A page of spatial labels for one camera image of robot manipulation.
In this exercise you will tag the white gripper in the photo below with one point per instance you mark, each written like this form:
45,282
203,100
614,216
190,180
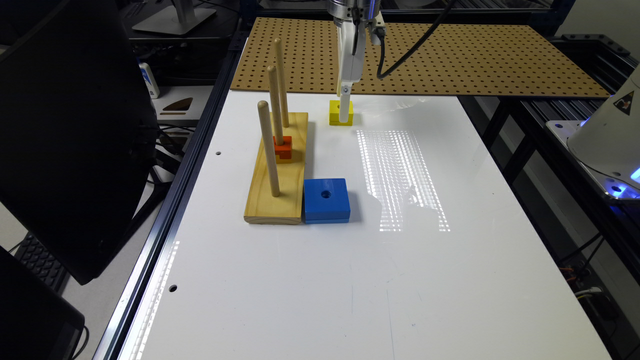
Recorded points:
351,52

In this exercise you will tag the black monitor back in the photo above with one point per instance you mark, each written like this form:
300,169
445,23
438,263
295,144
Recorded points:
78,128

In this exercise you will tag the brown pegboard panel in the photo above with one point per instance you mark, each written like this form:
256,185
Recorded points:
489,60

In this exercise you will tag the silver monitor stand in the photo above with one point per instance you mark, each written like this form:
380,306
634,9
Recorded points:
177,19

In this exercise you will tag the front wooden peg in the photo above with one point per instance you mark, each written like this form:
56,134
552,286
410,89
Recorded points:
267,138

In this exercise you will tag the black keyboard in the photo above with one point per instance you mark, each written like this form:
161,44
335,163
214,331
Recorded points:
36,257

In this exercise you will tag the rear wooden peg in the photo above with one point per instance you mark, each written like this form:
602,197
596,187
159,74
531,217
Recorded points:
280,69

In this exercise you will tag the blue block with hole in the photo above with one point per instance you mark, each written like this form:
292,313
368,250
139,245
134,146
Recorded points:
326,201

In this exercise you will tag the middle wooden peg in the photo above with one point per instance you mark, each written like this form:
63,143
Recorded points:
275,104

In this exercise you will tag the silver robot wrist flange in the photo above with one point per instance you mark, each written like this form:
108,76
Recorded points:
357,11

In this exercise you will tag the orange block on peg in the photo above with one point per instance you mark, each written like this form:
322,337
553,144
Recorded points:
284,151

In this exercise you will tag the black laptop corner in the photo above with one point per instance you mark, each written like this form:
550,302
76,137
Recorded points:
36,322

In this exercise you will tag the wooden peg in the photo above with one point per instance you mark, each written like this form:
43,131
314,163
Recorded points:
267,138
280,69
275,104

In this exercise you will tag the yellow block with hole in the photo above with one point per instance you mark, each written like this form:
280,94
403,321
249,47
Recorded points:
334,114

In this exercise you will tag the white blue small device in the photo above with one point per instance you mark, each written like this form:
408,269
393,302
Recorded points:
149,80

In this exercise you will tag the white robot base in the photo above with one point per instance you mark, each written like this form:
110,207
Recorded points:
606,145

